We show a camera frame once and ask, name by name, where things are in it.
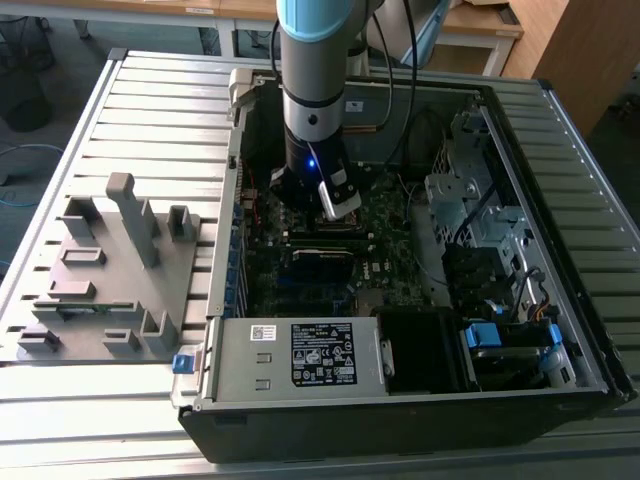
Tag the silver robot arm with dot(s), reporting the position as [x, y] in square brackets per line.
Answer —
[312, 75]

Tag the black RAM slot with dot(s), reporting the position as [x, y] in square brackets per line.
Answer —
[327, 245]
[325, 235]

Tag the black graphics card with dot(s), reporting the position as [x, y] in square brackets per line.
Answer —
[320, 265]

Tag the green motherboard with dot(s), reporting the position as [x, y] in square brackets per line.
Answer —
[395, 250]

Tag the silver metal disk bay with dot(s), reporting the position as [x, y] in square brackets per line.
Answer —
[445, 190]

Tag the black plastic holder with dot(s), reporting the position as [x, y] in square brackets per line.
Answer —
[470, 270]

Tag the grey power supply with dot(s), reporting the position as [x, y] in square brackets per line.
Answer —
[235, 360]

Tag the black plastic shroud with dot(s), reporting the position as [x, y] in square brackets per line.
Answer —
[415, 350]

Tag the grey parts rack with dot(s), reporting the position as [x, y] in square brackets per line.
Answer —
[125, 300]

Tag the blue case latch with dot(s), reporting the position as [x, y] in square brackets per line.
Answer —
[182, 364]

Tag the hard disk in blue carrier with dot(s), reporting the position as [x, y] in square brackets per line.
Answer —
[482, 336]

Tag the green RAM stick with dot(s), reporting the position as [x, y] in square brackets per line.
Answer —
[82, 311]

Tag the black PC case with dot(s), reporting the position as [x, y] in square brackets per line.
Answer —
[350, 435]

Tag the black office chair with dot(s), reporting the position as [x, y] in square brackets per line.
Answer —
[22, 100]

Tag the wooden cabinet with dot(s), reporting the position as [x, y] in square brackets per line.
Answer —
[590, 50]

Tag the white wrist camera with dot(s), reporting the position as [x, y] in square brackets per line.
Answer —
[340, 200]

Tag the wooden desk white frame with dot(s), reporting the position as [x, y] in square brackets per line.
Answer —
[480, 27]
[100, 5]

